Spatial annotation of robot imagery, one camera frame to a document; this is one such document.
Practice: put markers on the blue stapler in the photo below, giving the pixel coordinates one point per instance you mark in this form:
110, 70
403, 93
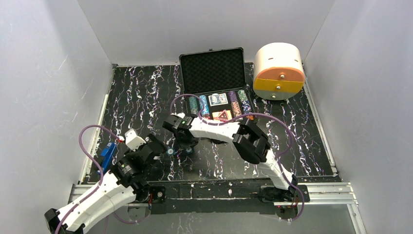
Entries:
107, 155

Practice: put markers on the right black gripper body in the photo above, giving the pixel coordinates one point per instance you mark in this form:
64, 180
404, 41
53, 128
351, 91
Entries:
183, 137

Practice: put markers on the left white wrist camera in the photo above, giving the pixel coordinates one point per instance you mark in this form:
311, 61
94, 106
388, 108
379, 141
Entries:
132, 140

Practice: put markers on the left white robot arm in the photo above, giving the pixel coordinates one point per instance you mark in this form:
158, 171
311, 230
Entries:
125, 182

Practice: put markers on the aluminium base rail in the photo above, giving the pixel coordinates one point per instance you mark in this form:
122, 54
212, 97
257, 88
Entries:
245, 195

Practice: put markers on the black poker chip case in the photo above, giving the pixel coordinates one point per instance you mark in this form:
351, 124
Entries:
215, 72

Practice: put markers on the red triangular plaque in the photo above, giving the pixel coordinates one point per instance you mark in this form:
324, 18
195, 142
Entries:
223, 116

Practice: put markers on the green poker chip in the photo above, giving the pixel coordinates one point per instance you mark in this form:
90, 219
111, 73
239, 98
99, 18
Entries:
170, 151

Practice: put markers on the white round drawer cabinet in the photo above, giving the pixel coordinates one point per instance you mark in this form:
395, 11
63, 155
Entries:
278, 71

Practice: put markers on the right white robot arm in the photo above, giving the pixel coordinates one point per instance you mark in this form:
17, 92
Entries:
250, 141

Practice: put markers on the red playing card deck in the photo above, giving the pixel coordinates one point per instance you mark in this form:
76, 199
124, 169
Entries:
222, 115

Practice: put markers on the purple orange chip stack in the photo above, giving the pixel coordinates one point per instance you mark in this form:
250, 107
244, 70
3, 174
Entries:
235, 104

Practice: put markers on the green blue white chip stack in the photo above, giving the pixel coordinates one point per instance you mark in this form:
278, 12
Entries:
245, 104

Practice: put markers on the cyan red chip stack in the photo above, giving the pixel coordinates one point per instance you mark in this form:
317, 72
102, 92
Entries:
204, 107

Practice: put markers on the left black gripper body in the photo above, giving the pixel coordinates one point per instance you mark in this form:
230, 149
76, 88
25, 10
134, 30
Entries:
156, 146

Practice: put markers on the blue playing card deck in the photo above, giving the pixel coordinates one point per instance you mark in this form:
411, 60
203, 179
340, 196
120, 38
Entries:
218, 99

